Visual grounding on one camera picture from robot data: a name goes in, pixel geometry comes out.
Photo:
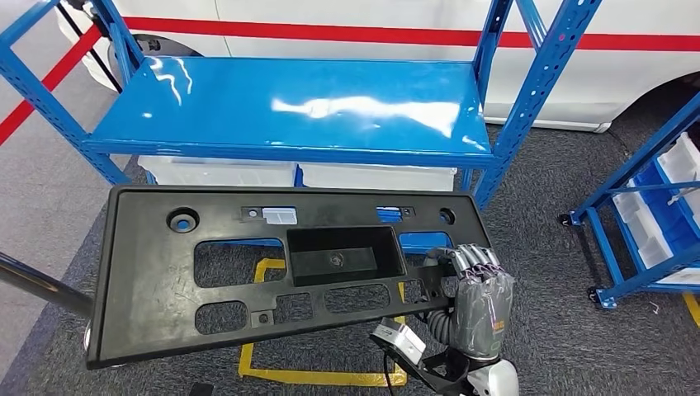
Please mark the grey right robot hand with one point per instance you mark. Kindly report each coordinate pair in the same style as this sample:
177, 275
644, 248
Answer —
484, 317

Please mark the black plastic plate bracket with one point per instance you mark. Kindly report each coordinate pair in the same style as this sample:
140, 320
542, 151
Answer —
147, 273

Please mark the blue wheeled shelf rack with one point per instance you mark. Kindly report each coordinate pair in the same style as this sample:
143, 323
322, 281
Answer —
634, 164

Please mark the blue metal shelf rack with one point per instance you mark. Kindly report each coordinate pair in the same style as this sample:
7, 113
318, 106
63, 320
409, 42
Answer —
273, 109

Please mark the yellow floor tape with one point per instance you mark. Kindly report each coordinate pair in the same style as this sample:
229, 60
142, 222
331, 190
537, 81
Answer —
322, 378
693, 309

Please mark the white car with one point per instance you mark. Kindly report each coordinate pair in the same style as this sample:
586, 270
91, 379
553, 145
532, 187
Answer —
601, 82

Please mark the black robot foot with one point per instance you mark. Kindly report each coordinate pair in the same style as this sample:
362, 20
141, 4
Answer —
201, 390

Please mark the red barrier belt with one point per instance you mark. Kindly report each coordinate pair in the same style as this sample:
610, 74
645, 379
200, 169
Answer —
49, 82
328, 34

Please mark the dark metal stanchion post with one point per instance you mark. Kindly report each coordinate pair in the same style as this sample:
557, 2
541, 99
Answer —
43, 284

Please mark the black barrier post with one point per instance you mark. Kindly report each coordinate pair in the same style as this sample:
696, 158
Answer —
104, 67

